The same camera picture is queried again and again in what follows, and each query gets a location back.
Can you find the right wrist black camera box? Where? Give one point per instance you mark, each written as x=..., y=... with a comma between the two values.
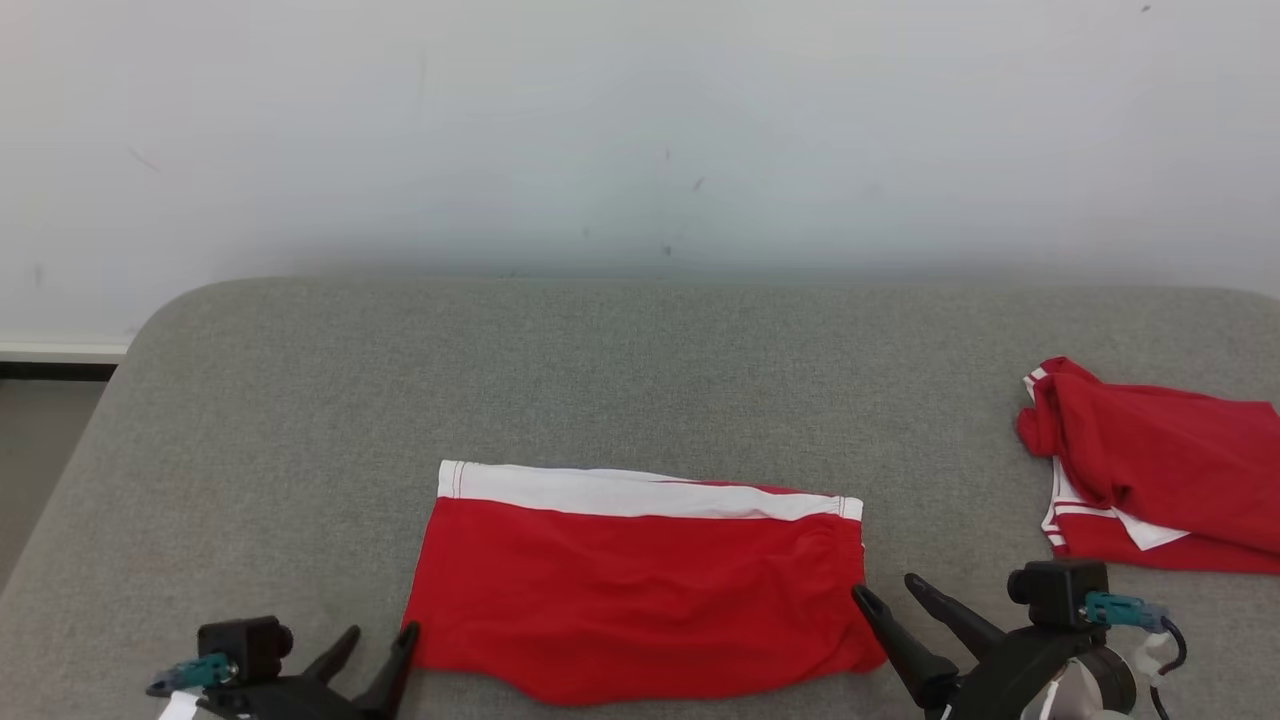
x=1055, y=595

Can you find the white wall baseboard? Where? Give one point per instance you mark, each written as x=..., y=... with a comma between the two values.
x=60, y=350

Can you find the wrist teal connector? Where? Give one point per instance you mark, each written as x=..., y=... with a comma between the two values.
x=195, y=672
x=1120, y=610

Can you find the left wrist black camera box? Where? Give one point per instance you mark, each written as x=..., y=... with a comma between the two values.
x=245, y=648

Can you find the red Bulls jersey shirt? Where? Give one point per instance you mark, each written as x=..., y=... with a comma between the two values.
x=1170, y=470

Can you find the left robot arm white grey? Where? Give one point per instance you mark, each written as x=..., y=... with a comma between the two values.
x=180, y=708

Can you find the left wrist teal connector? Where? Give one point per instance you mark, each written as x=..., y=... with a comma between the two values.
x=195, y=672

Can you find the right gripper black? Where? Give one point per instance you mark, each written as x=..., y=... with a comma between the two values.
x=1000, y=680

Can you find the red Bulls shorts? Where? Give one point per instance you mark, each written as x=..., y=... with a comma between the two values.
x=640, y=600

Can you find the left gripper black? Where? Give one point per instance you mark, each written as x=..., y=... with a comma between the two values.
x=290, y=702

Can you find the right wrist teal connector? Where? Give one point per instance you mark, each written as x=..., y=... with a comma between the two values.
x=1120, y=610

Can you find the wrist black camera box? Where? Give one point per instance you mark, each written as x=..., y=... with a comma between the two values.
x=245, y=648
x=1055, y=595

